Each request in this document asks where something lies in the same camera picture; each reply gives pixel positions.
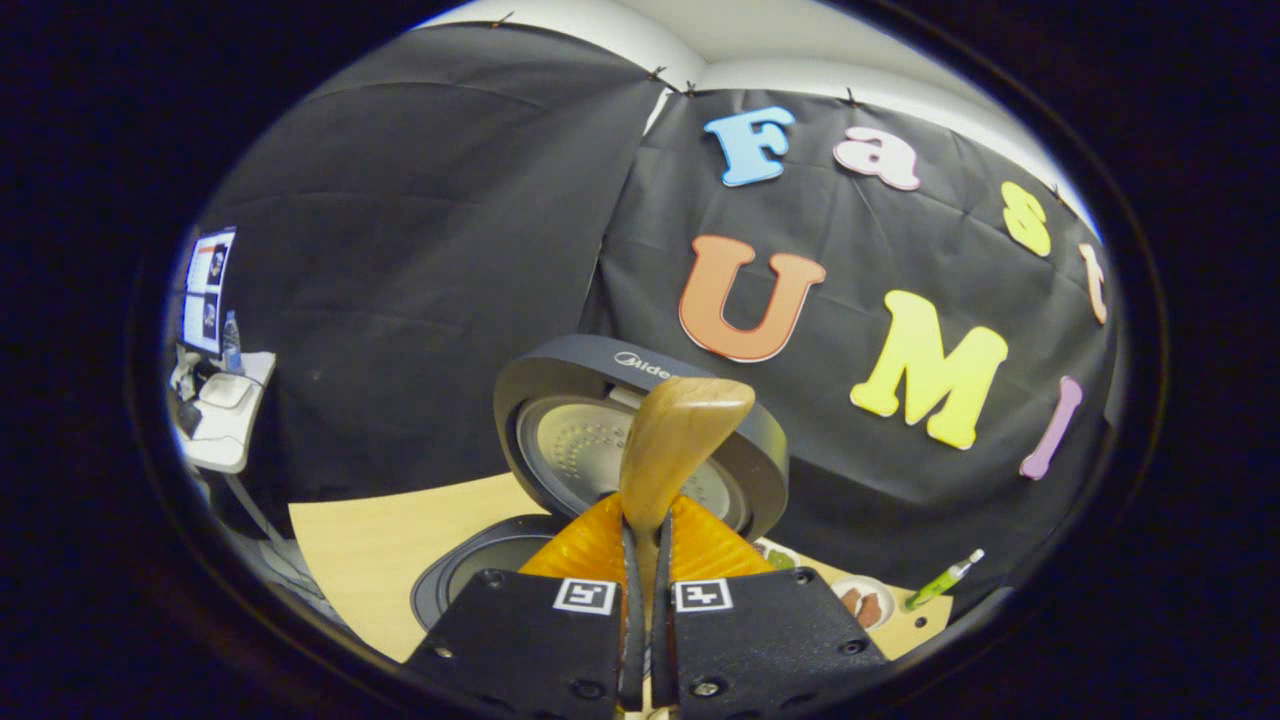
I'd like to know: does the white round plate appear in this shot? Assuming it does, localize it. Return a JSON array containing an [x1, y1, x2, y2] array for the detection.
[[828, 575, 897, 631]]

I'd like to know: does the black backdrop cloth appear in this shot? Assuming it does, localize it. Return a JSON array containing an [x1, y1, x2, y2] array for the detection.
[[190, 22, 1121, 611]]

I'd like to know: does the wooden spoon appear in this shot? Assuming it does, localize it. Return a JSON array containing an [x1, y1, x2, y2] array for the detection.
[[618, 377, 757, 601]]

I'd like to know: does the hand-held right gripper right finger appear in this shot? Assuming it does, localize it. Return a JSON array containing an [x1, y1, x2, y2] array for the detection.
[[650, 492, 891, 713]]

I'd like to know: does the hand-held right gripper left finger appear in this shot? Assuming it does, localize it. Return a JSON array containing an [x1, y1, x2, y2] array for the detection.
[[403, 492, 646, 716]]

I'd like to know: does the dark grey rice cooker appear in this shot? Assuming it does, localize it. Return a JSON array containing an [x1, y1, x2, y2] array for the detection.
[[410, 334, 791, 633]]

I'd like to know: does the computer monitor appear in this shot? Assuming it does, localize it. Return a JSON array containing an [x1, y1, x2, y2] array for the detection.
[[181, 226, 239, 358]]

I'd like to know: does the green drink bottle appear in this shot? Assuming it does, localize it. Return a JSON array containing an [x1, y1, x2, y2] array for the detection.
[[903, 548, 986, 613]]

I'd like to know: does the white side desk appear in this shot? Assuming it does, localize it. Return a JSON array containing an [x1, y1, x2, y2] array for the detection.
[[170, 345, 278, 475]]

